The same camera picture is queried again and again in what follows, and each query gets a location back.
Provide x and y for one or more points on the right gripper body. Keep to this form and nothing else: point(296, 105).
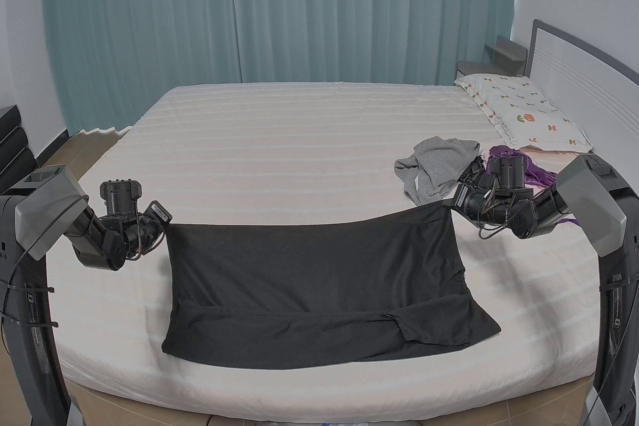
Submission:
point(474, 204)

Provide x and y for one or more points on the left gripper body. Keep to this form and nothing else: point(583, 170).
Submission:
point(145, 232)

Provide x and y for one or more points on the black T-shirt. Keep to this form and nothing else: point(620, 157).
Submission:
point(324, 274)

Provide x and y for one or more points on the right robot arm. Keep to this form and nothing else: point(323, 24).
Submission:
point(594, 204)

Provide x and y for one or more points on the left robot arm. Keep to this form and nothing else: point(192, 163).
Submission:
point(45, 209)

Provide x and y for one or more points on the bed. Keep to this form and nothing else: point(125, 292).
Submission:
point(299, 139)

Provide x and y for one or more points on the black shiny garment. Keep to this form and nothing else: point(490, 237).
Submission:
point(474, 167)

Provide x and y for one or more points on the grey garment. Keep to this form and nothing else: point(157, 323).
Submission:
point(434, 164)

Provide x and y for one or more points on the pink garment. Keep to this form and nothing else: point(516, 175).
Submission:
point(539, 188)

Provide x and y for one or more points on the purple garment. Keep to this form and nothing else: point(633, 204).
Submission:
point(536, 174)

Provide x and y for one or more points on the white printed pillow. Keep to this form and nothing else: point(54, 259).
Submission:
point(524, 109)

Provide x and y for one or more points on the black chest of drawers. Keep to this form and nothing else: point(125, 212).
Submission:
point(12, 149)

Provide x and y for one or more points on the grey bedside table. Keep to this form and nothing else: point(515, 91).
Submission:
point(504, 50)

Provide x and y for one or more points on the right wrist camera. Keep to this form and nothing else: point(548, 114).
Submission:
point(482, 179)

